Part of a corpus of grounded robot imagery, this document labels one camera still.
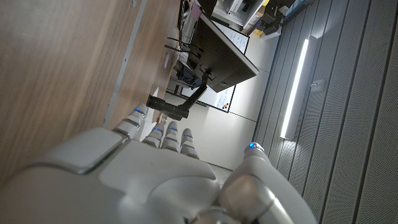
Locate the long ceiling light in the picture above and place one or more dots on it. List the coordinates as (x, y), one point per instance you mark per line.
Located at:
(295, 90)

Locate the black computer monitor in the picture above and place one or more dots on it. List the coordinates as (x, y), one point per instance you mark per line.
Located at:
(224, 59)

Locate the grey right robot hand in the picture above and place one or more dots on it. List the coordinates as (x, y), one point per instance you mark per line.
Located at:
(140, 186)

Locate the white shelf cabinet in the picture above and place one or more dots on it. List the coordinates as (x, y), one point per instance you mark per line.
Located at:
(236, 12)

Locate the whiteboard with black frame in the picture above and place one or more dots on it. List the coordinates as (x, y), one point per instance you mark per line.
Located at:
(225, 99)

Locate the white hanging cloth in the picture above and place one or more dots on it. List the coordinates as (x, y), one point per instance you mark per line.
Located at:
(183, 58)

